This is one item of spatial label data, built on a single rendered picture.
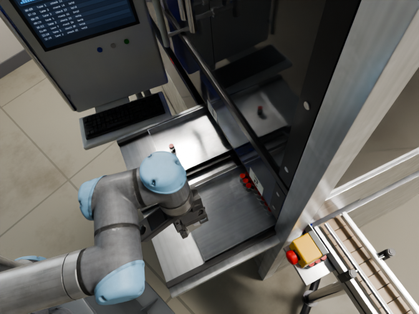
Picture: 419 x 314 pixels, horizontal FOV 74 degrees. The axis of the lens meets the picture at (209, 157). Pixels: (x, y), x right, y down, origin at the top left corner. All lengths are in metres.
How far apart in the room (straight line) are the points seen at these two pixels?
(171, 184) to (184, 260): 0.56
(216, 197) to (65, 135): 1.90
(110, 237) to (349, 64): 0.42
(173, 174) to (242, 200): 0.61
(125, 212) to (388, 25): 0.44
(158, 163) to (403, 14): 0.38
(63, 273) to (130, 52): 1.08
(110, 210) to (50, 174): 2.07
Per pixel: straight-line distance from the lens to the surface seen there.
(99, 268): 0.48
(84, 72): 1.44
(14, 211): 2.57
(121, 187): 0.52
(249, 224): 1.03
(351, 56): 0.38
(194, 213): 0.67
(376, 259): 1.00
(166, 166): 0.49
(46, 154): 2.70
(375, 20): 0.35
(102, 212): 0.51
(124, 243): 0.48
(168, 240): 1.04
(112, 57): 1.40
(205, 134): 1.21
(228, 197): 1.06
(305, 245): 0.88
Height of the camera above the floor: 1.86
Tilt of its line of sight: 59 degrees down
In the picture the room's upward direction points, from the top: 10 degrees counter-clockwise
